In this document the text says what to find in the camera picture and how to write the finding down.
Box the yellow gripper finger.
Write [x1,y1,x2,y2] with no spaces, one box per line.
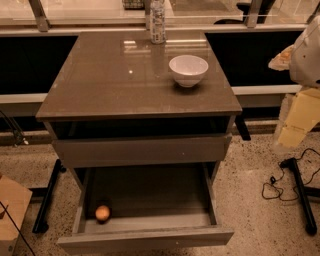
[277,88,320,148]
[268,45,293,71]

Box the orange fruit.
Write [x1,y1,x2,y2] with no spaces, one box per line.
[95,205,111,222]

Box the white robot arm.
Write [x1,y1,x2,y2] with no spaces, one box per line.
[268,15,320,148]

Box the closed grey top drawer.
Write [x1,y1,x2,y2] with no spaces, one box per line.
[53,134,231,168]

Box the grey drawer cabinet with counter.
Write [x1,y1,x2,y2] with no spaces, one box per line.
[35,30,243,174]

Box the open grey middle drawer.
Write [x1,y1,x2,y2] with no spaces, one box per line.
[58,163,233,255]

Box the black table leg right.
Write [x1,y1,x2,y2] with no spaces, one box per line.
[280,158,319,235]

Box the black table leg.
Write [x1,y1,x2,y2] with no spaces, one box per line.
[31,159,66,234]
[280,158,319,235]

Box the white ceramic bowl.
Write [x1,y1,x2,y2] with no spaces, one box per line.
[169,55,209,88]

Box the clear plastic water bottle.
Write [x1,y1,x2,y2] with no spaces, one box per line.
[150,0,166,44]

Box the black table leg left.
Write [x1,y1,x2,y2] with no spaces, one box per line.
[31,159,66,234]

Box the cardboard box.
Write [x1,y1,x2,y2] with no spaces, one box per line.
[0,175,32,256]

